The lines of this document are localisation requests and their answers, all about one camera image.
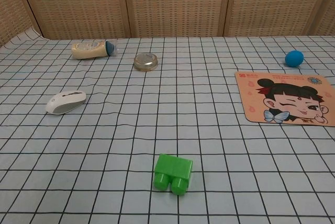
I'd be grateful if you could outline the white and grey computer mouse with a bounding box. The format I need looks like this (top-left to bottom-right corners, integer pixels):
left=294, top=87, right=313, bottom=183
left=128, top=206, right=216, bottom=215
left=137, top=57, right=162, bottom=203
left=44, top=90, right=87, bottom=115

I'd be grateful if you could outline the cartoon girl mouse pad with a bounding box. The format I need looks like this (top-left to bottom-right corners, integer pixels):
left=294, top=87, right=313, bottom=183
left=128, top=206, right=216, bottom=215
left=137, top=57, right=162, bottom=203
left=234, top=71, right=335, bottom=127

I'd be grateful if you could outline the light blue checked tablecloth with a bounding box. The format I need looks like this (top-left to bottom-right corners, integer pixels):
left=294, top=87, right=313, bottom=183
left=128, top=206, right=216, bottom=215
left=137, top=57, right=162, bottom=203
left=0, top=26, right=335, bottom=224

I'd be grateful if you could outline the green toy building brick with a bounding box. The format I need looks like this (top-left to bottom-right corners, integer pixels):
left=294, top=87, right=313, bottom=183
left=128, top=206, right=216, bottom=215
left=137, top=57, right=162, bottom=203
left=153, top=153, right=194, bottom=196

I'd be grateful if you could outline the cream sauce bottle blue cap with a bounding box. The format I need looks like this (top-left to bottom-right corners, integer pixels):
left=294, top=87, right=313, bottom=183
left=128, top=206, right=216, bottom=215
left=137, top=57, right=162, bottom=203
left=71, top=39, right=120, bottom=60

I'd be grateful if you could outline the woven wooden folding screen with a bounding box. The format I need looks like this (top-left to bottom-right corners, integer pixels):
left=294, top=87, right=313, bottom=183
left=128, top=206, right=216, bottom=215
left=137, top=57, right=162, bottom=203
left=0, top=0, right=335, bottom=48

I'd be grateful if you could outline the blue ball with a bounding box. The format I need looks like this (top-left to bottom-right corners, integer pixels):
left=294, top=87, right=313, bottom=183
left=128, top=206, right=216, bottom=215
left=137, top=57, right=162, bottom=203
left=284, top=50, right=305, bottom=68

